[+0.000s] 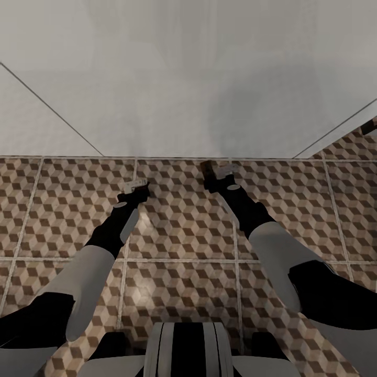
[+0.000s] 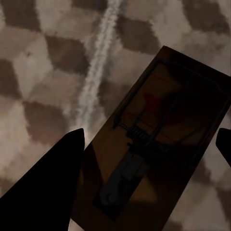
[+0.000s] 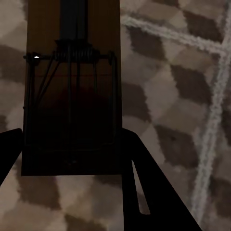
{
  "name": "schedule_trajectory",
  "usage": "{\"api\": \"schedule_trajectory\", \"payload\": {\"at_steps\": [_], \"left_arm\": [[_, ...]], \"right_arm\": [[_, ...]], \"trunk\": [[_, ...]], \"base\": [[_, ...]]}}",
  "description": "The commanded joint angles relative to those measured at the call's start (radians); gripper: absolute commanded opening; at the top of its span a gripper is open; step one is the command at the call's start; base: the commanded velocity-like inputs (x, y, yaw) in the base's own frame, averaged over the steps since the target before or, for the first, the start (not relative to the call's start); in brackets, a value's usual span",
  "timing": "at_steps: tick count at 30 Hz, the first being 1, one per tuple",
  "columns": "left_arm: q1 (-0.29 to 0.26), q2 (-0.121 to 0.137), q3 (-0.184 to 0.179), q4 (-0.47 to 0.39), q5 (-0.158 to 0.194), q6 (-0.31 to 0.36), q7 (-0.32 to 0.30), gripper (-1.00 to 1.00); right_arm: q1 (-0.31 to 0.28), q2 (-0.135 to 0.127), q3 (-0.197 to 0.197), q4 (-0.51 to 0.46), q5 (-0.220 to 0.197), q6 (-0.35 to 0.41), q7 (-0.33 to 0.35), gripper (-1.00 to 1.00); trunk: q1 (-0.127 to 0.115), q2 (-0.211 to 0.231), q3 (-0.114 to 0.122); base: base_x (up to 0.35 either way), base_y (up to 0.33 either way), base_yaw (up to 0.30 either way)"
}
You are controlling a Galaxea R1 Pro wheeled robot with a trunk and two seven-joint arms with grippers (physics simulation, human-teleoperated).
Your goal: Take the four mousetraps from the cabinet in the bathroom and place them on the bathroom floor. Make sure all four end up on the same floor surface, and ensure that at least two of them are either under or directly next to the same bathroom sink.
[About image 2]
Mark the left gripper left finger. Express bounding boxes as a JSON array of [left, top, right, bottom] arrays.
[[0, 128, 85, 231]]

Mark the mousetrap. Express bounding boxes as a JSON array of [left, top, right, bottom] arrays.
[[70, 45, 231, 231]]

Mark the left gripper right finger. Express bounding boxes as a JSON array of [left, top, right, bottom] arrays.
[[216, 128, 231, 167]]

